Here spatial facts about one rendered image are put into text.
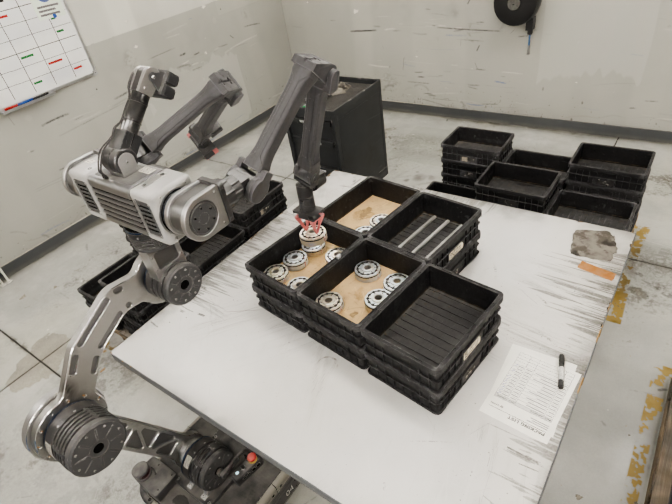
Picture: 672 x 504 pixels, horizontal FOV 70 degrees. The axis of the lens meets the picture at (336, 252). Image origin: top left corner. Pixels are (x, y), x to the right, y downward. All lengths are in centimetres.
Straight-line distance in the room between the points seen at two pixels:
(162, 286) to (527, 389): 120
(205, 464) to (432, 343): 98
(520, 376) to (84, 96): 388
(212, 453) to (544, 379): 124
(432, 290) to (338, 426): 59
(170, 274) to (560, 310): 138
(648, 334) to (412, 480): 181
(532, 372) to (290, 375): 82
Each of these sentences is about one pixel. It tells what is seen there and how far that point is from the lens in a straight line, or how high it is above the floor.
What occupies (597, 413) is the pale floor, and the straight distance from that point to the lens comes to 260.
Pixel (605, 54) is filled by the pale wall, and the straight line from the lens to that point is 468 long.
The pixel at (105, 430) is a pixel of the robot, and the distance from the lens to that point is 162.
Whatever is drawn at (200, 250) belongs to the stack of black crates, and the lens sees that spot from 312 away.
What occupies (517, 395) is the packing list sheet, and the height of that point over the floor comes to 70.
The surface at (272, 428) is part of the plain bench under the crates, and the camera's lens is 168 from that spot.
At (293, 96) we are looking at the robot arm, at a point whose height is 163.
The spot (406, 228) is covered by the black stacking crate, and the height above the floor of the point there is 83.
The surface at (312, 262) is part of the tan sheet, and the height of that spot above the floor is 83.
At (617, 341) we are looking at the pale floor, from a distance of 291.
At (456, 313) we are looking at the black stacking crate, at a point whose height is 83.
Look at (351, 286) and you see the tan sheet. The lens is 187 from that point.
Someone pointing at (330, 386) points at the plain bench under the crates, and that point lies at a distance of 173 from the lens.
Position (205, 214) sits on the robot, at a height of 146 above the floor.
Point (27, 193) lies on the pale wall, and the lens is 445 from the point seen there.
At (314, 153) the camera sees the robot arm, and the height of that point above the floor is 138.
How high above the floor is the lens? 207
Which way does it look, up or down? 37 degrees down
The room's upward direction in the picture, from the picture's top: 10 degrees counter-clockwise
